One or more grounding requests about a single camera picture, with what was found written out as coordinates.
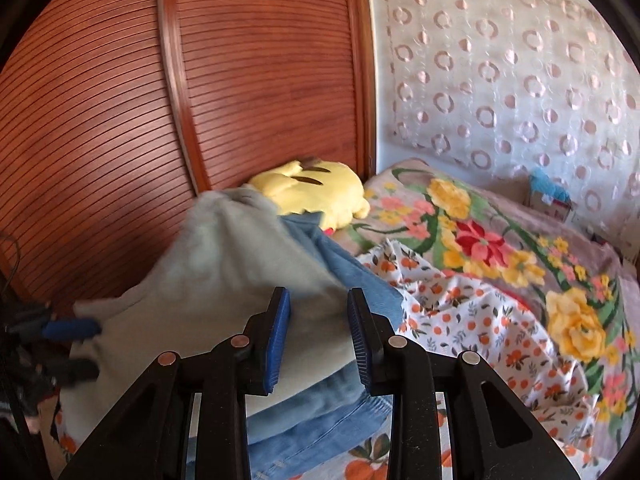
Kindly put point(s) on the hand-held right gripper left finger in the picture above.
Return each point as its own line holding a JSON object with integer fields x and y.
{"x": 277, "y": 340}

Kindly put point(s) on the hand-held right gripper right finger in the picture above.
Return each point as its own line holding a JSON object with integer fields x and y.
{"x": 360, "y": 345}

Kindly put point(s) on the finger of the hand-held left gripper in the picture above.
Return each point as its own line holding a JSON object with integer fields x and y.
{"x": 75, "y": 372}
{"x": 72, "y": 329}

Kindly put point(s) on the grey-green pants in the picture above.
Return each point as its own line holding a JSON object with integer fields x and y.
{"x": 210, "y": 285}

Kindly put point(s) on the faded green-blue jeans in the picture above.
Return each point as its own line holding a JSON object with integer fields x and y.
{"x": 360, "y": 280}

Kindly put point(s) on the orange fruit print bedsheet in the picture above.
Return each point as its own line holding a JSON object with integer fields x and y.
{"x": 450, "y": 320}

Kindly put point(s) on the blue denim jeans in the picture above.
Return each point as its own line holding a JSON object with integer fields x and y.
{"x": 310, "y": 455}

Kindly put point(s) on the yellow plush toy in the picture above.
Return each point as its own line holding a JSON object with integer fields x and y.
{"x": 310, "y": 190}

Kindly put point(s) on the floral blanket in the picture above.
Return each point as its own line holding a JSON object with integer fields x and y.
{"x": 500, "y": 240}

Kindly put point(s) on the wooden slatted headboard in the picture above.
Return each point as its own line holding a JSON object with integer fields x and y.
{"x": 150, "y": 110}

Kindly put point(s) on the small cardboard box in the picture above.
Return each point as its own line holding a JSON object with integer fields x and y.
{"x": 550, "y": 205}

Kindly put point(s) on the blue plastic bag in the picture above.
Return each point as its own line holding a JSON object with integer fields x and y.
{"x": 547, "y": 182}

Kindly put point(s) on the sheer circle pattern curtain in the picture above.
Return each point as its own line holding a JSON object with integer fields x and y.
{"x": 500, "y": 85}

